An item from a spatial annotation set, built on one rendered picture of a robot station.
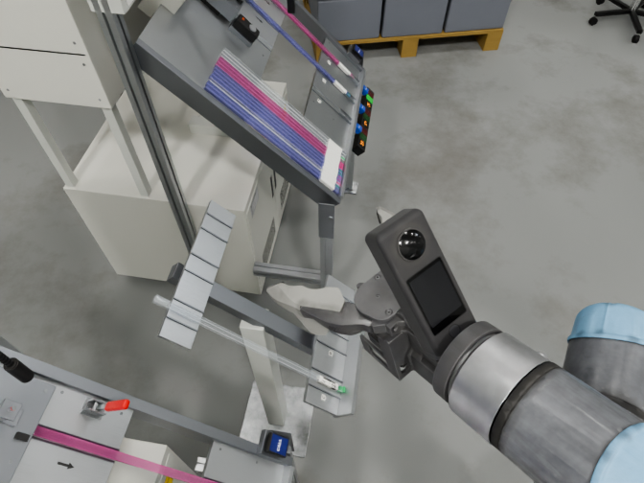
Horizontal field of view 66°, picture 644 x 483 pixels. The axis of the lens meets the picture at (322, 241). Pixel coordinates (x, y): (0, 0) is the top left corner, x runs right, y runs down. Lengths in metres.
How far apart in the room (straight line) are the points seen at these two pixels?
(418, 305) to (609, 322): 0.20
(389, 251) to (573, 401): 0.15
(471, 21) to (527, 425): 3.23
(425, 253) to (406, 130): 2.53
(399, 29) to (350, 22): 0.32
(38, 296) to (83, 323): 0.27
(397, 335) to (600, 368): 0.18
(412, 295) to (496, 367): 0.08
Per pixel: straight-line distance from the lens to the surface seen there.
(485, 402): 0.38
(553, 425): 0.36
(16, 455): 0.89
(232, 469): 1.12
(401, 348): 0.45
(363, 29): 3.29
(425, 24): 3.38
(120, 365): 2.19
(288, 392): 1.99
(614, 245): 2.70
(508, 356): 0.38
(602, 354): 0.50
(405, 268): 0.38
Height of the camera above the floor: 1.89
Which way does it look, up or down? 54 degrees down
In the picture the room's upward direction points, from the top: straight up
